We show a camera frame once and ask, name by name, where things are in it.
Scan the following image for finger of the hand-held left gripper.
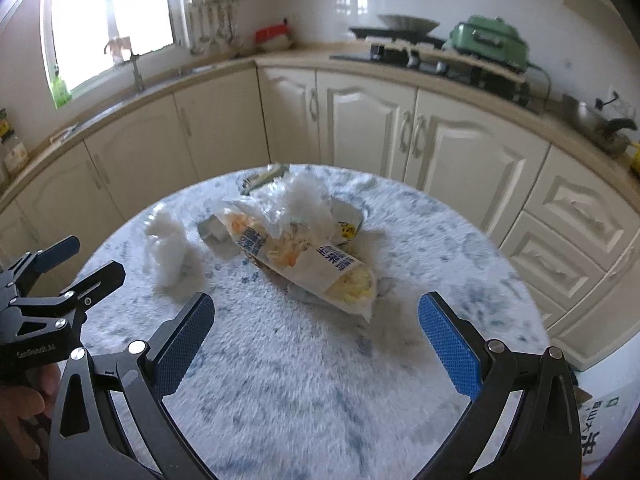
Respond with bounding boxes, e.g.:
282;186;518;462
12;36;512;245
7;236;81;291
12;261;126;333

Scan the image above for white printed bag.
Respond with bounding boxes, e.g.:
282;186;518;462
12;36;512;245
575;385;638;466

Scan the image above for metal sink faucet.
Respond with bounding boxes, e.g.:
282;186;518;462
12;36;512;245
117;42;147;93

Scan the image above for cream lower kitchen cabinets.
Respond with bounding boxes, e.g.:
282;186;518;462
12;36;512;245
0;62;640;376

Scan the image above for person's left hand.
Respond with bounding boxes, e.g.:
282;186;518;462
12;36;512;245
0;364;62;448

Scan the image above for row of hanging kitchen utensils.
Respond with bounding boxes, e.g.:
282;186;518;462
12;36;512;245
187;0;238;53

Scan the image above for beige kitchen countertop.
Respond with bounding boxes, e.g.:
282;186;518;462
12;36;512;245
0;42;640;196

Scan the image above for wok on gas stove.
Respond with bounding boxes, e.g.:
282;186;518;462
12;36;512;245
349;25;448;50

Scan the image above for clear cooking oil bottle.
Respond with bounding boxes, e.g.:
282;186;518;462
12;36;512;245
1;135;28;173

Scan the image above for white plastic film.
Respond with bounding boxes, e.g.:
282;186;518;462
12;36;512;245
272;170;336;241

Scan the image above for steel pot black handle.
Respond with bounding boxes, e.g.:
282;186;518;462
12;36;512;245
562;92;638;156

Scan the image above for white translucent plastic cup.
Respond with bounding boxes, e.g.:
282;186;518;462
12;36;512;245
144;207;203;293

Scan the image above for green dish soap bottle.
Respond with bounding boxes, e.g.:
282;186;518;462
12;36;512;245
50;76;72;110

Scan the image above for yellow green wrapper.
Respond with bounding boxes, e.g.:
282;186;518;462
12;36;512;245
239;162;291;195

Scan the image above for green yellow carton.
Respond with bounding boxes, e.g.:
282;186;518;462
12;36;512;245
327;195;368;243

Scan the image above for steel wok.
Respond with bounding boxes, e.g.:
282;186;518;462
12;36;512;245
377;12;441;33

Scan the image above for clear bread bag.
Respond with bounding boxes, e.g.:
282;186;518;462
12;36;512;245
222;197;378;323

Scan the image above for sliding window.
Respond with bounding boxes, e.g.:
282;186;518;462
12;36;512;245
40;0;176;101

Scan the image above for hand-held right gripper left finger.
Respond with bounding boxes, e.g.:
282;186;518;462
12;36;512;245
48;292;218;480

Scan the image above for green electric cooker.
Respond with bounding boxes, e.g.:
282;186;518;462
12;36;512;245
447;16;533;71

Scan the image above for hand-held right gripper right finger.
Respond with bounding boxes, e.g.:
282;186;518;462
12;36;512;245
415;291;583;480

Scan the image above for black power cable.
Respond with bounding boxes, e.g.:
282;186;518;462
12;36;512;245
525;60;553;106

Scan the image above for black glass gas stove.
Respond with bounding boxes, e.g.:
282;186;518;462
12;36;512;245
330;52;546;113

